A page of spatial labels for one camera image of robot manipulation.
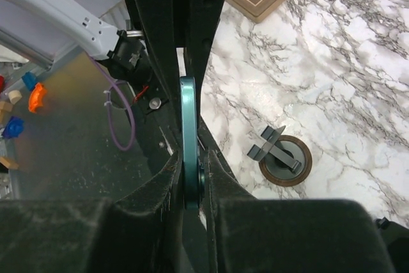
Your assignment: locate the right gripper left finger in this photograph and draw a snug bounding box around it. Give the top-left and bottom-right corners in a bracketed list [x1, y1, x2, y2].
[1, 152, 394, 272]

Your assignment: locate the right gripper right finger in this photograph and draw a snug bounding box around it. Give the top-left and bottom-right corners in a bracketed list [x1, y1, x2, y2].
[118, 0, 228, 171]

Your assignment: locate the teal phone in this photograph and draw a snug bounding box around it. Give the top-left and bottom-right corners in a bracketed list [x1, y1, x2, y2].
[180, 76, 205, 210]

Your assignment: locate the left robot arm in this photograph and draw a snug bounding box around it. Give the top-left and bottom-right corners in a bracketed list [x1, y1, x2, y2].
[7, 0, 151, 82]

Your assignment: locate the round wooden base stand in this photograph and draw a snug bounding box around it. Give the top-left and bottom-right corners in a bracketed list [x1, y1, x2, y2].
[247, 126, 313, 187]

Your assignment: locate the blue toy piece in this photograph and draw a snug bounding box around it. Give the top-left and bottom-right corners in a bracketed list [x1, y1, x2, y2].
[1, 116, 24, 139]

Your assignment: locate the orange toy piece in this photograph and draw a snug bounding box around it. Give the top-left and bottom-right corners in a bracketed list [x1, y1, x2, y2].
[28, 82, 47, 113]

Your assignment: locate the beige toy cylinder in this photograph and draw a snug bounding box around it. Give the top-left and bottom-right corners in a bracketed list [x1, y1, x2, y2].
[7, 90, 22, 105]

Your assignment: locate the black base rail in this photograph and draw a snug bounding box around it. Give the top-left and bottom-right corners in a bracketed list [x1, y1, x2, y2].
[118, 83, 255, 212]

